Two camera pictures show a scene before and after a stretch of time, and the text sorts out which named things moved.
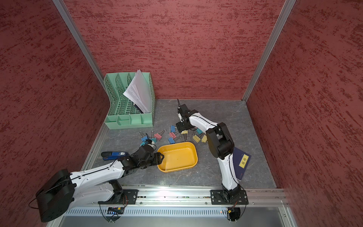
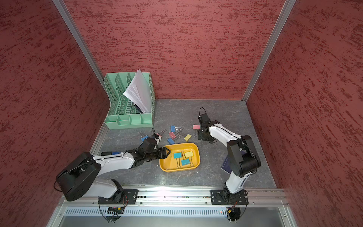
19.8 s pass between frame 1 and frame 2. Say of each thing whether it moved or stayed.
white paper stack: stayed
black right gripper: moved
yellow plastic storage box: stayed
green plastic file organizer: stayed
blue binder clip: stayed
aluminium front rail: stayed
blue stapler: stayed
